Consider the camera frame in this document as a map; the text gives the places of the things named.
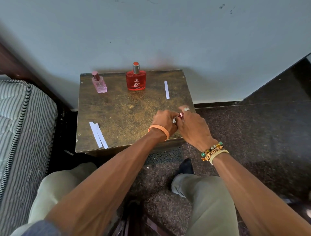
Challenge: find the person's right hand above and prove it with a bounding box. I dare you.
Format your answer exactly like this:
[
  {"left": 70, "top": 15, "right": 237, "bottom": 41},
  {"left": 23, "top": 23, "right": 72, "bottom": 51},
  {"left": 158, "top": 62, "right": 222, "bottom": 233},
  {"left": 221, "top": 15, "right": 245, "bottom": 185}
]
[{"left": 175, "top": 105, "right": 219, "bottom": 153}]

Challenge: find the person's left hand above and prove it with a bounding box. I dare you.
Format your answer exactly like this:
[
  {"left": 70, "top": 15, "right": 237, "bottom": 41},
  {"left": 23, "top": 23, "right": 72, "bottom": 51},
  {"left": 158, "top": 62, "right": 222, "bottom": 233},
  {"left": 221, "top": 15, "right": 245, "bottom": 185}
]
[{"left": 150, "top": 110, "right": 180, "bottom": 139}]

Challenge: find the person's right forearm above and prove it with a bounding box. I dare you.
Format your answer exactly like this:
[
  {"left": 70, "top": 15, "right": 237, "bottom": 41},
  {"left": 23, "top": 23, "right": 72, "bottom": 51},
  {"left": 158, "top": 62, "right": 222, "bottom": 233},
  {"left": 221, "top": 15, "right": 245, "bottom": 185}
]
[{"left": 211, "top": 151, "right": 311, "bottom": 236}]

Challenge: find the person's left forearm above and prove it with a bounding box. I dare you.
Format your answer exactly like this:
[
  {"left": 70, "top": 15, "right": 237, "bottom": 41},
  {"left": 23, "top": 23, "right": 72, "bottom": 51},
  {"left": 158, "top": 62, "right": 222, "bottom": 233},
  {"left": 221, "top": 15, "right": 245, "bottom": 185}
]
[{"left": 45, "top": 129, "right": 170, "bottom": 236}]

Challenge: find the orange rubber wristband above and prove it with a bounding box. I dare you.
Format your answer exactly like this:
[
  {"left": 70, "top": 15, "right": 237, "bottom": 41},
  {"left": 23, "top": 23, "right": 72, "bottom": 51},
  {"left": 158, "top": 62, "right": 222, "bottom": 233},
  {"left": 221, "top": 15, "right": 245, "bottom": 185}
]
[{"left": 148, "top": 124, "right": 170, "bottom": 142}]

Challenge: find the orange printed wristband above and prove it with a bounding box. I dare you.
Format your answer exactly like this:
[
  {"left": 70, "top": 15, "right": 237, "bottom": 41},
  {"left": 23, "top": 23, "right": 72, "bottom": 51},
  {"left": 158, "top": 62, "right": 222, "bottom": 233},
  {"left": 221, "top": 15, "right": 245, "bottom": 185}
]
[{"left": 202, "top": 146, "right": 224, "bottom": 161}]

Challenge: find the red perfume bottle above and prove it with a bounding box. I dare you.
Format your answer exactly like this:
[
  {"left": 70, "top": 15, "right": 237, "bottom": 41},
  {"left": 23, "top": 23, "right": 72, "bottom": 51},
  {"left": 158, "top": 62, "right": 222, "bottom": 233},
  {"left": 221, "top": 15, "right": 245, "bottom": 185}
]
[{"left": 126, "top": 62, "right": 147, "bottom": 91}]

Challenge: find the brown worn bedside table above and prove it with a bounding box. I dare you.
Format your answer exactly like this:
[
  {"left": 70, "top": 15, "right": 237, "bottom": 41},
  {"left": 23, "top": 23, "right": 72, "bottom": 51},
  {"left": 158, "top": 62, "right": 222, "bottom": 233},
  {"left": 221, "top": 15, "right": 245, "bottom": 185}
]
[{"left": 75, "top": 70, "right": 196, "bottom": 156}]

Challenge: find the cream wristband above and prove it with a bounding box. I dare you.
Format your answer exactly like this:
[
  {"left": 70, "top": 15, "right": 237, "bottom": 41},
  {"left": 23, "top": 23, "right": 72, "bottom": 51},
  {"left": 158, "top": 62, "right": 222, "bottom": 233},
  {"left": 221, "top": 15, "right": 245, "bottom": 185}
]
[{"left": 209, "top": 149, "right": 230, "bottom": 165}]

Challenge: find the black shoe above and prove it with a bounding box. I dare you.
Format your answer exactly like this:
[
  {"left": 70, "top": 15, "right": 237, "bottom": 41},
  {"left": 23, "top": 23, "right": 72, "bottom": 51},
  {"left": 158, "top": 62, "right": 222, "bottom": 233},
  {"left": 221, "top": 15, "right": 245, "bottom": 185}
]
[{"left": 178, "top": 158, "right": 195, "bottom": 175}]

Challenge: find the pink perfume bottle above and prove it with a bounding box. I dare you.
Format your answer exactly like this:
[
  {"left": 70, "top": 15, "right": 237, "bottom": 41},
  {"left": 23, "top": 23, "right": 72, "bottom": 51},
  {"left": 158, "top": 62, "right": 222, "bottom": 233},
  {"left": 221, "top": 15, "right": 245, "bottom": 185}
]
[{"left": 92, "top": 71, "right": 108, "bottom": 94}]

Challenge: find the person's right leg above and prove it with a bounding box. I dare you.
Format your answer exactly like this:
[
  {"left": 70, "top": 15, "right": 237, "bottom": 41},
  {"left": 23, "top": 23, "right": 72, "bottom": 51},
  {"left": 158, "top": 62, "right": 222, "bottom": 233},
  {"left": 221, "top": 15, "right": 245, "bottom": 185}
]
[{"left": 171, "top": 173, "right": 240, "bottom": 236}]

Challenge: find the person's leg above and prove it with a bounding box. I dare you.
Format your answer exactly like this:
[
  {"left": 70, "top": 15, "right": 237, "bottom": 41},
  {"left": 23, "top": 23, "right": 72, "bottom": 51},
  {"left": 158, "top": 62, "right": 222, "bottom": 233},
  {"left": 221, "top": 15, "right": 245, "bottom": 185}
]
[
  {"left": 11, "top": 162, "right": 98, "bottom": 236},
  {"left": 171, "top": 173, "right": 240, "bottom": 236}
]

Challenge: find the person's left leg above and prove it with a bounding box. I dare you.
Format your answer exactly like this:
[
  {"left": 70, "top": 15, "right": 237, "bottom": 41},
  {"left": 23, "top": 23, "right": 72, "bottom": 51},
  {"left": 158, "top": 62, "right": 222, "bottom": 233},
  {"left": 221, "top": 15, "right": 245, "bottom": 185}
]
[{"left": 11, "top": 162, "right": 98, "bottom": 236}]

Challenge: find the black glossy object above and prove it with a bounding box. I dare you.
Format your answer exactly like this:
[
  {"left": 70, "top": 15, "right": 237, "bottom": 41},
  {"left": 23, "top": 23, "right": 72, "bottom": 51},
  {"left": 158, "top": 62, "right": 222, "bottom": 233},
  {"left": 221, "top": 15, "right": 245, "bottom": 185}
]
[{"left": 279, "top": 191, "right": 311, "bottom": 219}]

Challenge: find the striped grey mattress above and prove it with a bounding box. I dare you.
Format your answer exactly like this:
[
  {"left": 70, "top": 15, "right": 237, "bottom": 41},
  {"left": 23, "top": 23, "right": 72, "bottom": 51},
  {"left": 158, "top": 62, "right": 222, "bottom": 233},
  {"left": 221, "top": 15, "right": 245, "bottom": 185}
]
[{"left": 0, "top": 79, "right": 59, "bottom": 236}]

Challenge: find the blue sleeve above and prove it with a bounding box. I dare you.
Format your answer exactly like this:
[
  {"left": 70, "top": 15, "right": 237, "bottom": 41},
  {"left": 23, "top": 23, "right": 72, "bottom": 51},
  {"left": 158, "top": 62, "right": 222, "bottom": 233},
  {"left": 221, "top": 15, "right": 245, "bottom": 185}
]
[{"left": 21, "top": 220, "right": 62, "bottom": 236}]

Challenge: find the beaded bracelet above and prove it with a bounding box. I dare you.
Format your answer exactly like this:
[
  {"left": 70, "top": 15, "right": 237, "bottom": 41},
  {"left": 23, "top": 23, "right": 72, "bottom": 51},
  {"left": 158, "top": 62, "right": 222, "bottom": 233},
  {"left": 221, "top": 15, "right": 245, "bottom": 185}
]
[{"left": 200, "top": 142, "right": 223, "bottom": 158}]

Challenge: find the dark wooden chair frame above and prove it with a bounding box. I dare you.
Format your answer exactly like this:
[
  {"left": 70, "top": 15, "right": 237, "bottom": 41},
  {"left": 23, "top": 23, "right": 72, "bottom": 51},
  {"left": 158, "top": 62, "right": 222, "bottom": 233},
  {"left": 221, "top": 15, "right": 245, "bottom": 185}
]
[{"left": 113, "top": 199, "right": 176, "bottom": 236}]

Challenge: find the dark wooden bed frame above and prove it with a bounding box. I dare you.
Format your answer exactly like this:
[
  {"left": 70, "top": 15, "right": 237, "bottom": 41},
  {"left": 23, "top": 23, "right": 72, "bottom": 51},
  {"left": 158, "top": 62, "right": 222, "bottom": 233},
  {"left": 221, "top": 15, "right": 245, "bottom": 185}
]
[{"left": 0, "top": 41, "right": 73, "bottom": 112}]

